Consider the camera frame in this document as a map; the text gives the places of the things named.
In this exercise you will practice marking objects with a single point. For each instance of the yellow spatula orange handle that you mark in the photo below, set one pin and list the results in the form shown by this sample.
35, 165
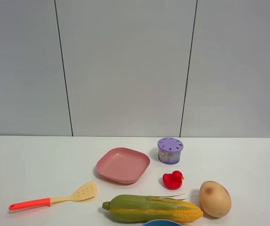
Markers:
85, 192

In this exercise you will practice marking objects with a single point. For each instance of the red rubber duck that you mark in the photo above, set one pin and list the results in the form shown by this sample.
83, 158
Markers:
174, 180

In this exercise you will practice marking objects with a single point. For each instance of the blue bowl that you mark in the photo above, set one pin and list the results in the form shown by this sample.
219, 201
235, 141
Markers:
161, 222

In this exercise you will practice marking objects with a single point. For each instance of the pink square plate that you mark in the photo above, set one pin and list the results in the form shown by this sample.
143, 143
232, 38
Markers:
123, 165

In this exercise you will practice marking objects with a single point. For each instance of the toy corn cob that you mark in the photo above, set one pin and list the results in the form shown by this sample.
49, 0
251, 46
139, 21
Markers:
130, 208

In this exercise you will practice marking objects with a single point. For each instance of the brown potato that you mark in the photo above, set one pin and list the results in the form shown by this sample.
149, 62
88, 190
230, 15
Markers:
214, 199

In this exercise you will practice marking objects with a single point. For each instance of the purple lidded air freshener can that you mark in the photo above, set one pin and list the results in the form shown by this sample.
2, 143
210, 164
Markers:
169, 150

